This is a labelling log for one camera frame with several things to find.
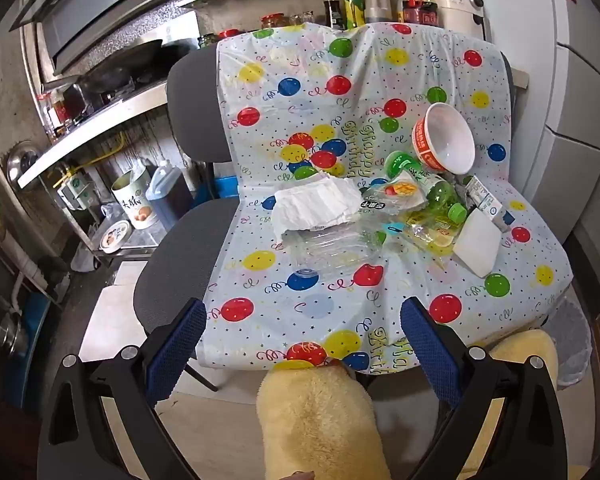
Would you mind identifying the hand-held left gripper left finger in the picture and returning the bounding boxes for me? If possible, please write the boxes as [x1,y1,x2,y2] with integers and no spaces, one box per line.
[37,297,208,480]

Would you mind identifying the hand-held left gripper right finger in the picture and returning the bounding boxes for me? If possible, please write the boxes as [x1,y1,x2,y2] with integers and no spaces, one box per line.
[400,296,568,480]

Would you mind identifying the yellow plastic wrapper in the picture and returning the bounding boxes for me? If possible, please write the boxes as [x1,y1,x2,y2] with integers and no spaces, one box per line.
[400,210,463,261]

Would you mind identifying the mesh bin with plastic bag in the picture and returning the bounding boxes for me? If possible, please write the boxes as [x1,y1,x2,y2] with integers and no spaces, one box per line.
[545,295,593,388]

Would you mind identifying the white flat card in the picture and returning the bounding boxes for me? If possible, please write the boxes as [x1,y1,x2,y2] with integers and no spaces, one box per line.
[452,207,502,278]

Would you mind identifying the yellow fleece pants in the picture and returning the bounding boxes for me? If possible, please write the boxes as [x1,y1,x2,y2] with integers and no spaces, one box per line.
[256,329,576,480]

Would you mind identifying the white enamel basin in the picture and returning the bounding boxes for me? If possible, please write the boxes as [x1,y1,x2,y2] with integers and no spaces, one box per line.
[97,220,133,254]

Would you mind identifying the clear plastic bottle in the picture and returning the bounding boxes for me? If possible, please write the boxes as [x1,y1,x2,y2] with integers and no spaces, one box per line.
[287,227,386,281]

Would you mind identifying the cream tin can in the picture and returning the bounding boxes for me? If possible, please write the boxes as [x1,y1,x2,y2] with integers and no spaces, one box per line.
[111,169,157,231]

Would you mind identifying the green plastic bottle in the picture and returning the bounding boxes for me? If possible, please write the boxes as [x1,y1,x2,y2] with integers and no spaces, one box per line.
[384,151,469,224]

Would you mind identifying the small white drink carton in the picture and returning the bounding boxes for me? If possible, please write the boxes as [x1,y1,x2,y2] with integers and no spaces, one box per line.
[462,175,513,233]

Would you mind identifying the clear wrapper with orange print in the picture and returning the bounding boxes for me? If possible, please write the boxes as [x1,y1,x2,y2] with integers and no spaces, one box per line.
[362,170,431,216]

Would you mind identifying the blue oil jug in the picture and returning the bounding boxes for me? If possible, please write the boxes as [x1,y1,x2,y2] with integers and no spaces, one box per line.
[145,160,193,228]

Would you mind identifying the blue plastic crate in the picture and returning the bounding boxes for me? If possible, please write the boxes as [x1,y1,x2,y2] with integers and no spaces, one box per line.
[215,176,241,201]

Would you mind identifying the white crumpled tissue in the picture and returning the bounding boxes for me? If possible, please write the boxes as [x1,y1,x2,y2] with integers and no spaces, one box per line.
[271,176,363,243]

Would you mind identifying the red and white paper bowl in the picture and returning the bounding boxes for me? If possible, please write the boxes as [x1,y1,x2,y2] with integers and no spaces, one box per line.
[412,102,477,175]

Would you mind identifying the steel kitchen counter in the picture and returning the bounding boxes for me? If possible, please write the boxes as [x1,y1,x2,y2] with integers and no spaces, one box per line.
[17,80,171,191]

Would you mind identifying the grey office chair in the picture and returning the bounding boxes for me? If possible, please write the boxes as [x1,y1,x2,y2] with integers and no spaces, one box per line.
[134,50,556,396]

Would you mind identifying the steel pot lid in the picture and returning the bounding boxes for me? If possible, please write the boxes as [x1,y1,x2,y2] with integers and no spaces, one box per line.
[7,142,38,186]

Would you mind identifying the balloon print plastic sheet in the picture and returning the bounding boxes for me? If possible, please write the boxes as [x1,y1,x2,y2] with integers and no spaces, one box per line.
[195,22,576,376]

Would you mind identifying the grey refrigerator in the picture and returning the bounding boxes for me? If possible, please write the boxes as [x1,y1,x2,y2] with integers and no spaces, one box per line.
[520,0,600,241]

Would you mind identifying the black wok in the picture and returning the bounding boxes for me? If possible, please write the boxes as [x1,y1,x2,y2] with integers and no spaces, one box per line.
[82,39,163,93]

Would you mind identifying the brown bottle with red cap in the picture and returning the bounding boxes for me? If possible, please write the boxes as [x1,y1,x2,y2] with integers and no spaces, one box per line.
[364,0,393,26]

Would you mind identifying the yellow green labelled bottle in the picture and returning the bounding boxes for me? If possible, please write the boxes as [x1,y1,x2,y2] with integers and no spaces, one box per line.
[342,0,367,28]

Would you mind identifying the dark soy sauce bottle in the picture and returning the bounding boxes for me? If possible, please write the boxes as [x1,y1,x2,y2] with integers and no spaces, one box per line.
[322,0,348,31]

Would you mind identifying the steel range hood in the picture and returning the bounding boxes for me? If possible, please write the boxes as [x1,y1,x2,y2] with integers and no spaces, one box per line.
[10,0,186,73]

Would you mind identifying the yellow gas hose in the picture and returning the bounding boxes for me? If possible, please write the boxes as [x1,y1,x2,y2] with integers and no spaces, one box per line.
[55,132,128,191]

